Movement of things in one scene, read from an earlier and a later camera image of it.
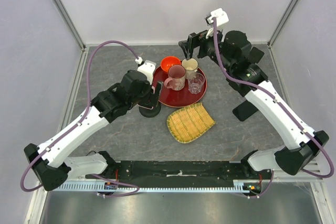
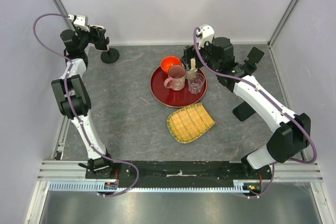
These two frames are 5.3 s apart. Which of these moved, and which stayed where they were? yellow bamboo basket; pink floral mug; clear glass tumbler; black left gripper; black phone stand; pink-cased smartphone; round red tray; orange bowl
Moved: black left gripper; black phone stand; pink-cased smartphone
Stayed: clear glass tumbler; orange bowl; round red tray; yellow bamboo basket; pink floral mug
